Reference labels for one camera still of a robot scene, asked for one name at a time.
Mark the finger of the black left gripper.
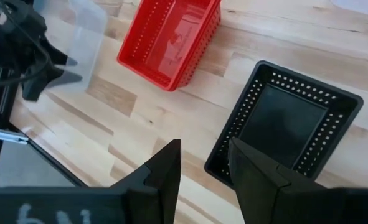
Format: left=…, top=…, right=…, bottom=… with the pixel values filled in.
left=45, top=39, right=78, bottom=67
left=21, top=67, right=83, bottom=102

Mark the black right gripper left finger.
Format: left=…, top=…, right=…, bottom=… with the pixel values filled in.
left=0, top=139, right=182, bottom=224

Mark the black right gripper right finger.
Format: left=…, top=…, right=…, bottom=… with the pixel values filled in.
left=228, top=138, right=368, bottom=224

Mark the black slotted plastic basket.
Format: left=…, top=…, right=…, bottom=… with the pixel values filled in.
left=204, top=60, right=364, bottom=187

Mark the red slotted plastic basket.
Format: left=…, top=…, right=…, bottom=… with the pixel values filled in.
left=171, top=6, right=222, bottom=92
left=116, top=0, right=222, bottom=92

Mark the clear plastic bin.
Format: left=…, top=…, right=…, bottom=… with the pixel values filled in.
left=32, top=0, right=108, bottom=94

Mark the silver metal bar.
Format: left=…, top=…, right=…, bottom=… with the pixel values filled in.
left=0, top=126, right=29, bottom=146

